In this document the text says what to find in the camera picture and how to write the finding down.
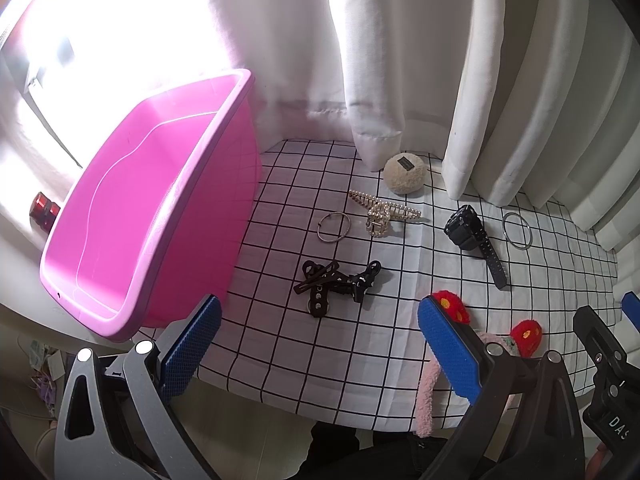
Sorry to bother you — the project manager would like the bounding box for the pink strawberry plush headband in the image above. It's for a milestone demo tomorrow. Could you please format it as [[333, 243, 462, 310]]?
[[416, 289, 542, 438]]

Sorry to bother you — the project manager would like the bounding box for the silver bangle ring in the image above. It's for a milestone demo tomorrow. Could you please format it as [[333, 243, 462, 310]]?
[[501, 211, 535, 252]]

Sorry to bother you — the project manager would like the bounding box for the black ribbon hair bow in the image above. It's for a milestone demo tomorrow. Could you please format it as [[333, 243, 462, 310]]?
[[302, 260, 382, 318]]

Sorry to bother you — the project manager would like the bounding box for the pearl gold claw clip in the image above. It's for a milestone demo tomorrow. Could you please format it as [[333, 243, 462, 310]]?
[[348, 190, 422, 237]]

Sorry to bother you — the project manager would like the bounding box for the beige fluffy hair clip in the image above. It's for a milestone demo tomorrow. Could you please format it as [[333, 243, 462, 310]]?
[[382, 152, 427, 195]]

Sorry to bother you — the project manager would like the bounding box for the black digital wristwatch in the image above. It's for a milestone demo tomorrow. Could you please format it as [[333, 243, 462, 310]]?
[[444, 205, 508, 290]]

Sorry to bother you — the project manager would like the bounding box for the black grid white tablecloth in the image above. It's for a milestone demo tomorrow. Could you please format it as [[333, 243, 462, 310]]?
[[134, 138, 624, 434]]

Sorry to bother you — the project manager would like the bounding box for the pink plastic tub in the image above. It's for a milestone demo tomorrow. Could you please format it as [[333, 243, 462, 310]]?
[[39, 70, 262, 342]]

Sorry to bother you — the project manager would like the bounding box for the brown flat hair clip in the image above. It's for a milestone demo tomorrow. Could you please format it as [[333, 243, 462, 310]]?
[[293, 268, 336, 295]]

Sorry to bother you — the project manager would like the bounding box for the red metal thermos bottle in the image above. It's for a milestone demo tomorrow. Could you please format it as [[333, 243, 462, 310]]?
[[29, 192, 61, 234]]

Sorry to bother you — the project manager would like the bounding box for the white curtain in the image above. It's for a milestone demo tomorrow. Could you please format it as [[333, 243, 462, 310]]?
[[1, 0, 639, 251]]

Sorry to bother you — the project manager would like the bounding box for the gold bangle ring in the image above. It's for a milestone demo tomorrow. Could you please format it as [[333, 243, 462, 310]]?
[[316, 210, 353, 245]]

